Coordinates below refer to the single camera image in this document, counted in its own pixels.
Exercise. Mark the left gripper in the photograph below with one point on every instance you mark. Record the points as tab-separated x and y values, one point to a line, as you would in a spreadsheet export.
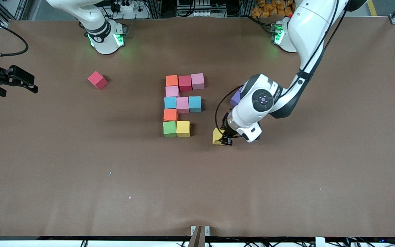
225	130

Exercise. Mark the yellow foam cube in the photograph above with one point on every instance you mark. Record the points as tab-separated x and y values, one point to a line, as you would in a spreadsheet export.
183	128
216	136

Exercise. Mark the blue foam cube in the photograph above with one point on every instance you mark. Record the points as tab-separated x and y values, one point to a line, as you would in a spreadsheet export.
170	102
195	104

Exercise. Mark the pink foam cube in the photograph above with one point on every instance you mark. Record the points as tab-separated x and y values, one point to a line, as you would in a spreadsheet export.
182	105
198	81
172	91

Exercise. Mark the green foam cube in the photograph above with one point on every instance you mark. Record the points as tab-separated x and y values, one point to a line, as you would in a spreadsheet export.
170	129

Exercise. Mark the orange foam cube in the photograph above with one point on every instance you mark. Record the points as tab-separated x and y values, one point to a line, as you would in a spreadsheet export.
170	115
171	80

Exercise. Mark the red foam cube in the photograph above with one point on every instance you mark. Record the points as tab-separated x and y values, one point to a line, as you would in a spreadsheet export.
97	80
185	83

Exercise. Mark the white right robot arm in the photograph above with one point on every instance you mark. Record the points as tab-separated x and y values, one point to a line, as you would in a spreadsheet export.
98	20

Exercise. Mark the purple foam cube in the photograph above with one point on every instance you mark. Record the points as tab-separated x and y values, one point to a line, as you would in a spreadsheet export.
235	98

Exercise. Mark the large table mat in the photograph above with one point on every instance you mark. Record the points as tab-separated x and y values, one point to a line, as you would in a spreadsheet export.
197	192

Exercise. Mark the brown wedge bar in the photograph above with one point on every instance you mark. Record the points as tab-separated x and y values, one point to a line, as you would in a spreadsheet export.
197	240

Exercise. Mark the white power strip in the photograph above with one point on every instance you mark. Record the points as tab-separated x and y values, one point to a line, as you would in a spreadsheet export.
204	13
132	7

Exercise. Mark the pile of orange packets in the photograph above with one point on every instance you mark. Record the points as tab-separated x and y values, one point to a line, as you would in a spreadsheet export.
269	8

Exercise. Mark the white label tag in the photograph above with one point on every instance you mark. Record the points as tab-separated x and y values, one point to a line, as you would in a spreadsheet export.
320	242

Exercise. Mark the metal clamp bracket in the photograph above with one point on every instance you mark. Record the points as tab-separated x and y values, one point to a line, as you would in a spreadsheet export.
192	229

